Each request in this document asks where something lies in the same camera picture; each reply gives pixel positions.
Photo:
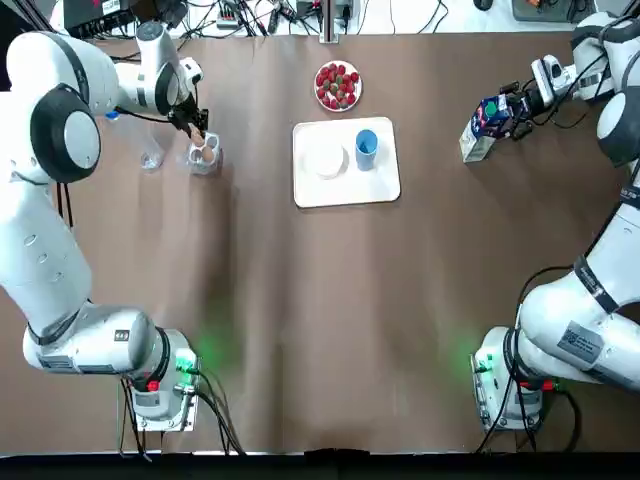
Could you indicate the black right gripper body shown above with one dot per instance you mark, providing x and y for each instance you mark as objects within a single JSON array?
[{"x": 531, "y": 106}]

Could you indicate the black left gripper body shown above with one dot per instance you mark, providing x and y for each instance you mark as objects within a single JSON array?
[{"x": 189, "y": 114}]

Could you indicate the blue white milk carton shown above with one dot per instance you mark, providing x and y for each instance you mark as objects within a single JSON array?
[{"x": 487, "y": 125}]

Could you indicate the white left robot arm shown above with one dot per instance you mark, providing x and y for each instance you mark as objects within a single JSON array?
[{"x": 50, "y": 260}]

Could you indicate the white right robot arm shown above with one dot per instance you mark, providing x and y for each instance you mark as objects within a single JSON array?
[{"x": 590, "y": 310}]

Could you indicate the brown egg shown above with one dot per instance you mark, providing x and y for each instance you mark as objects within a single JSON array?
[{"x": 207, "y": 156}]

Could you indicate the white rectangular tray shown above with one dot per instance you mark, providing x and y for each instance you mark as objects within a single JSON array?
[{"x": 345, "y": 192}]

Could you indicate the blue plastic cup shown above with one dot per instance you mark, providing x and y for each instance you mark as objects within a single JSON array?
[{"x": 366, "y": 150}]

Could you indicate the clear bottle with blue cap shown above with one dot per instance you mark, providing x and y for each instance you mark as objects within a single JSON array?
[{"x": 147, "y": 150}]

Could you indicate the small black adapter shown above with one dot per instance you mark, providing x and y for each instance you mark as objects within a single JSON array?
[{"x": 175, "y": 12}]

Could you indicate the grey usb hub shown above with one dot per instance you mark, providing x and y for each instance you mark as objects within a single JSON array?
[{"x": 227, "y": 12}]

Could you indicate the white round plate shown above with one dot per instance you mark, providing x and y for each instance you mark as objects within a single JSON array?
[{"x": 320, "y": 97}]

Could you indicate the black box with red logo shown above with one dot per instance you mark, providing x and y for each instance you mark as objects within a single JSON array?
[{"x": 95, "y": 17}]

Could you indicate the pile of red strawberries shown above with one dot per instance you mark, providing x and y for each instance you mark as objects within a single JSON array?
[{"x": 338, "y": 85}]

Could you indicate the black ribbed device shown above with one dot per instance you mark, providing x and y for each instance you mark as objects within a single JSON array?
[{"x": 310, "y": 6}]

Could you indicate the aluminium camera post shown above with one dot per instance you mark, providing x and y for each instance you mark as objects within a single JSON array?
[{"x": 333, "y": 22}]

